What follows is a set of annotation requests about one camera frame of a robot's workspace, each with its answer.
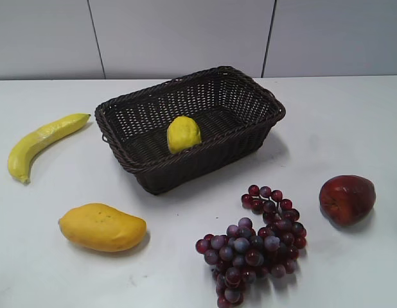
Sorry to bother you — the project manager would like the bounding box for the yellow lemon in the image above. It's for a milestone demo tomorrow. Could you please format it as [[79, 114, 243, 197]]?
[[167, 116, 202, 154]]

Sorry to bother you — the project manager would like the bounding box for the black woven wicker basket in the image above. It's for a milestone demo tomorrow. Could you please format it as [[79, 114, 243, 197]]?
[[94, 66, 286, 195]]

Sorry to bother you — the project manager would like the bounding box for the purple grape bunch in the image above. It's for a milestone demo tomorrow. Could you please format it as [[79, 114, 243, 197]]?
[[195, 185, 307, 307]]

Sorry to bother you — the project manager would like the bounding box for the orange-yellow mango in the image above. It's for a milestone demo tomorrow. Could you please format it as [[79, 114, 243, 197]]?
[[58, 203, 147, 253]]

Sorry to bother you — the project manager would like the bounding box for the red apple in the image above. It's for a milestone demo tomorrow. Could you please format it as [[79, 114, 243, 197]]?
[[319, 175, 376, 227]]

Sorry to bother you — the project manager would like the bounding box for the yellow banana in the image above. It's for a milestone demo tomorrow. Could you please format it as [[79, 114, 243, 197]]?
[[8, 113, 91, 184]]

